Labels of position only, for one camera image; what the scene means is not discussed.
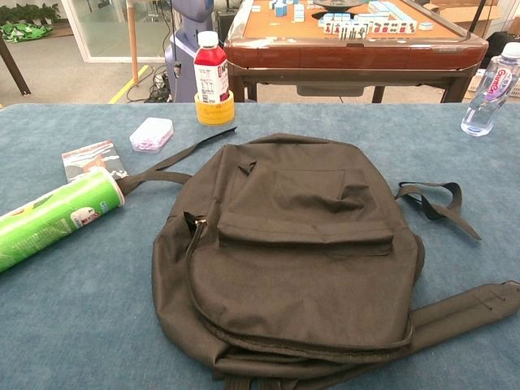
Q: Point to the black table leg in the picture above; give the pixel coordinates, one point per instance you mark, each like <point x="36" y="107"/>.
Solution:
<point x="16" y="69"/>

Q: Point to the red black snack packet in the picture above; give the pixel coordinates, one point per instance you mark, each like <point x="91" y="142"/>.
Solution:
<point x="91" y="156"/>

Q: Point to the small white pack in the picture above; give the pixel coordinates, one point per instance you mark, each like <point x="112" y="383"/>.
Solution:
<point x="151" y="134"/>

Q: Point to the blue tablecloth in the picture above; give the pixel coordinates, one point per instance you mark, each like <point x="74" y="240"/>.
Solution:
<point x="81" y="317"/>

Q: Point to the blue backed mahjong tile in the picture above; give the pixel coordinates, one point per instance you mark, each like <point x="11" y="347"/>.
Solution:
<point x="426" y="26"/>

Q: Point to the upright mahjong tile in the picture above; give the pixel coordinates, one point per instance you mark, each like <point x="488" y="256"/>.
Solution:
<point x="357" y="32"/>
<point x="349" y="32"/>
<point x="343" y="32"/>
<point x="364" y="32"/>

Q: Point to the green chips can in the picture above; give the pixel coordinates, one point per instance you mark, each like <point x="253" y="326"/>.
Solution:
<point x="48" y="219"/>

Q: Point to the black fabric backpack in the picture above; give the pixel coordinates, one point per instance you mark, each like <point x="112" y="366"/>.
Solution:
<point x="304" y="284"/>

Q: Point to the clear water bottle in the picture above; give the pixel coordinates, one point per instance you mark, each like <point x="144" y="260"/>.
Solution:
<point x="487" y="101"/>

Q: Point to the green crumpled bag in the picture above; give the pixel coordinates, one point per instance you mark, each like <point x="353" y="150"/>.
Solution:
<point x="24" y="32"/>

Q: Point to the wooden pole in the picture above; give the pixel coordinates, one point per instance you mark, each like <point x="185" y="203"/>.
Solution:
<point x="133" y="40"/>

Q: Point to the red drink bottle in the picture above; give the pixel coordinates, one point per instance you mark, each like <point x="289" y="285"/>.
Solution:
<point x="210" y="69"/>

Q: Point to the yellow tape roll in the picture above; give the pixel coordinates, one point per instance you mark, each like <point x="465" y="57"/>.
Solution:
<point x="214" y="114"/>

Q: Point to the blue machine base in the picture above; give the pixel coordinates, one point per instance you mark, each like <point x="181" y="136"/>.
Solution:
<point x="183" y="61"/>

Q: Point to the brown mahjong table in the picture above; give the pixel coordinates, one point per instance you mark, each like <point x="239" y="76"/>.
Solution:
<point x="349" y="57"/>

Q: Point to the green potted plants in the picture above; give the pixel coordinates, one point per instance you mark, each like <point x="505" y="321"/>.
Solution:
<point x="28" y="12"/>

